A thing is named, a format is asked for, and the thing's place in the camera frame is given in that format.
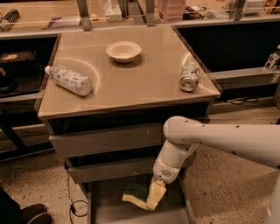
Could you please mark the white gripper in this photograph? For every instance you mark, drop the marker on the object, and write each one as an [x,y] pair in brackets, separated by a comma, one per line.
[162,173]

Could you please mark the green yellow sponge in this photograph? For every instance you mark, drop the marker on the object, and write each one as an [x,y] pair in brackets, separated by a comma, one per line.
[137,194]

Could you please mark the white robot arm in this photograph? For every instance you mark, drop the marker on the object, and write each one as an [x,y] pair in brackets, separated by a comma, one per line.
[258,143]

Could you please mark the grey open bottom drawer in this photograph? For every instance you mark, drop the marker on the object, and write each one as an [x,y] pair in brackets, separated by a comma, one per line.
[105,205]

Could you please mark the grey middle drawer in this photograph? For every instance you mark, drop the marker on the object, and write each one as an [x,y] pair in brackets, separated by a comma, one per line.
[112,170]

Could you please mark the grey top drawer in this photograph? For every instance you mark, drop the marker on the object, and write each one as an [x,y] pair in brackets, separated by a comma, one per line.
[107,140]

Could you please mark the grey metal drawer cabinet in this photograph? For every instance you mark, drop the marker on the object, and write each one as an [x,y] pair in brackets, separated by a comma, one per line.
[145,90]

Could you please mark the silver drink can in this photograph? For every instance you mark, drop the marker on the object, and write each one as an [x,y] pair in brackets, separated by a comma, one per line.
[189,77]

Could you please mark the dark shoe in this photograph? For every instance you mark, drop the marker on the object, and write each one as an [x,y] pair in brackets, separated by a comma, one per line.
[34,214]

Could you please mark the white paper bowl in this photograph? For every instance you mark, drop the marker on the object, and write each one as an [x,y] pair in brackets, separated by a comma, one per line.
[123,51]

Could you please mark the clear plastic water bottle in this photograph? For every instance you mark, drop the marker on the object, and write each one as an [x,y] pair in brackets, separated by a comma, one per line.
[69,79]

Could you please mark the small bottle on shelf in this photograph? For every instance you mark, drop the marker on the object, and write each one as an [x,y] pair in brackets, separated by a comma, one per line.
[272,61]

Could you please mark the pink stacked trays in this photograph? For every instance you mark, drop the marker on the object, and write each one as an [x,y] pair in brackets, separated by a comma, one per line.
[170,10]

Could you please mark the white tissue box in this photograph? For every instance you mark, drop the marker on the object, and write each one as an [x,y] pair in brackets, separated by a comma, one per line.
[112,12]

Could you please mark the purple white paper packet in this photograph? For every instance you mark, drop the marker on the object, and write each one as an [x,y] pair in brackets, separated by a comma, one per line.
[63,22]

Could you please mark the black coil brush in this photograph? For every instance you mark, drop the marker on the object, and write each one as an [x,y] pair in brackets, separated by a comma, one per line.
[9,20]

